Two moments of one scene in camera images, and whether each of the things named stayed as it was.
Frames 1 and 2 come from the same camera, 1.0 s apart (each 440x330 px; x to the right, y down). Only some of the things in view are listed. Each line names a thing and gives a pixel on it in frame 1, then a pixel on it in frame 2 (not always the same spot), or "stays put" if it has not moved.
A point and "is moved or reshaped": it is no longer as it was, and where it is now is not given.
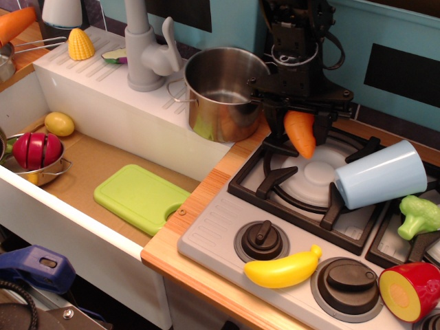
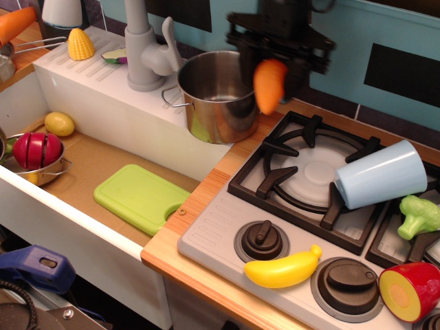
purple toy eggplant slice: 119,56 stays put
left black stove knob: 260,239 stays put
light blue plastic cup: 394,172 stays put
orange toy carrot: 300,127 is moved or reshaped
